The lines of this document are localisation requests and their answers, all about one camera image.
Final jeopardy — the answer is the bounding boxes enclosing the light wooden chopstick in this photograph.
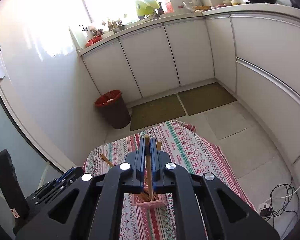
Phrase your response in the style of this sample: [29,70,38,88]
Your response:
[144,134,154,201]

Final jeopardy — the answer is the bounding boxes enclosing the white kitchen cabinets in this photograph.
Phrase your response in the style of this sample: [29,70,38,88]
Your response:
[76,4,300,188]

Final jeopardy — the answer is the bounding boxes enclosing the wooden chopstick in holder right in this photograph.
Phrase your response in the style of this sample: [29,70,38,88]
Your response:
[157,141,162,151]

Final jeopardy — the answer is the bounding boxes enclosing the wooden chopstick in holder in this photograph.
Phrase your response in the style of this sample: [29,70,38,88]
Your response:
[100,154,115,167]
[157,141,162,151]

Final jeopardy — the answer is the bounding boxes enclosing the patterned woven tablecloth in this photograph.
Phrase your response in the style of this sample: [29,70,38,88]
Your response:
[82,120,256,240]

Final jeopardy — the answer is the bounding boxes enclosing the wooden chopstick in holder left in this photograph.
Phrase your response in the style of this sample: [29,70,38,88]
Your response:
[100,154,115,167]

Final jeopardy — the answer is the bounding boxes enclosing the pink perforated utensil holder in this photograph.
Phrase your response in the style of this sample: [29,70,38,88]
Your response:
[132,193,167,209]

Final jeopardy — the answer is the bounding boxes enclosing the left olive floor mat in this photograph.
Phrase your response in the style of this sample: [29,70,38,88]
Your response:
[130,94,186,131]

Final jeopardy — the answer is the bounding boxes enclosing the olive floor mat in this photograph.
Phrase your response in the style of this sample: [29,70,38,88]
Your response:
[178,82,236,115]
[130,94,186,131]

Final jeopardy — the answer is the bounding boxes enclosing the red brown trash bin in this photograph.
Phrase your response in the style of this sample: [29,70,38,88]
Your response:
[95,89,131,129]

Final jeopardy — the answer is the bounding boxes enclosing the right olive floor mat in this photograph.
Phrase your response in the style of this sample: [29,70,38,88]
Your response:
[178,82,236,115]

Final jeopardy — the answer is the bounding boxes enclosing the white power strip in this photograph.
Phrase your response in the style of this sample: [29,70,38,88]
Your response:
[257,198,273,217]

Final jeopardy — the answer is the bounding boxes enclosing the red dish on counter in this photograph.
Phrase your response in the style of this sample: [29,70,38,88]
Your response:
[85,35,102,48]

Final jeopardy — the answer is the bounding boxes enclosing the red bottle on counter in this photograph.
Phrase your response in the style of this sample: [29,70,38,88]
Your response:
[164,0,174,13]

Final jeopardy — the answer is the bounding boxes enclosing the green plastic appliance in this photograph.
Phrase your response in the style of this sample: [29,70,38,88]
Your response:
[136,0,160,20]

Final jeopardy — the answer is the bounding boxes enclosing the white power cable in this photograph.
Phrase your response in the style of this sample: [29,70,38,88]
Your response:
[272,178,300,201]

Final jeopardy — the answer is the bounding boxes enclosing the black tangled cable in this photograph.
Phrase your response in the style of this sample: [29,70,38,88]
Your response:
[261,183,300,228]

